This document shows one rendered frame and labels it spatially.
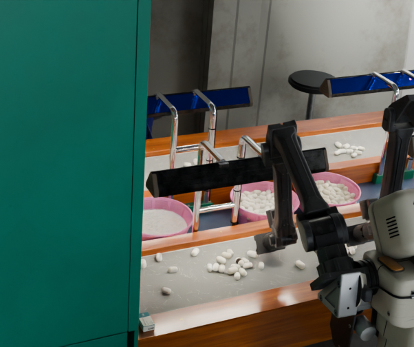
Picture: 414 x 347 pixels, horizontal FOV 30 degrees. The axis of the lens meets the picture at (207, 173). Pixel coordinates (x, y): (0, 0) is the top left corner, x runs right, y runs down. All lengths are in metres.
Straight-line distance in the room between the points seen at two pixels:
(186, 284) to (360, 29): 3.06
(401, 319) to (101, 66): 0.87
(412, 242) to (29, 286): 0.91
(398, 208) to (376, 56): 3.60
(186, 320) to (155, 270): 0.30
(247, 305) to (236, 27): 2.51
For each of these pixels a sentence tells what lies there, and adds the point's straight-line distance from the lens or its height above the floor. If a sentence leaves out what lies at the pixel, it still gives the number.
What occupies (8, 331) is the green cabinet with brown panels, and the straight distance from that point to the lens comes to 2.00.
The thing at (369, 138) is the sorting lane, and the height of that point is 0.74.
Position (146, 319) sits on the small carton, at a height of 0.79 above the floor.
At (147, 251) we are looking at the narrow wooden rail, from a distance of 2.57.
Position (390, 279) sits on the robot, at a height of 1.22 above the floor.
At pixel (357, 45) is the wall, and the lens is 5.20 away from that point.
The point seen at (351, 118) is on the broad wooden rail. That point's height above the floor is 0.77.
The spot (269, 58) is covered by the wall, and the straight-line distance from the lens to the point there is 4.93.
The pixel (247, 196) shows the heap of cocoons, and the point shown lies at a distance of 2.97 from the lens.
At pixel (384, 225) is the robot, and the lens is 1.81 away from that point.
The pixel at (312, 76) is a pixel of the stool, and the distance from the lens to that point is 4.75.
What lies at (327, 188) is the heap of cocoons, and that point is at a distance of 3.11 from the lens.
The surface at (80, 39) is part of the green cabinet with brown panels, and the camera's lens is 1.67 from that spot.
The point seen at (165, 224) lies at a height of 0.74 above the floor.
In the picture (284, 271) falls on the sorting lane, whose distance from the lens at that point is 2.57.
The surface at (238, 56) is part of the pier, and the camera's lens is 4.65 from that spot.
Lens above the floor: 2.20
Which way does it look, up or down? 28 degrees down
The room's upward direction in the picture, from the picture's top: 5 degrees clockwise
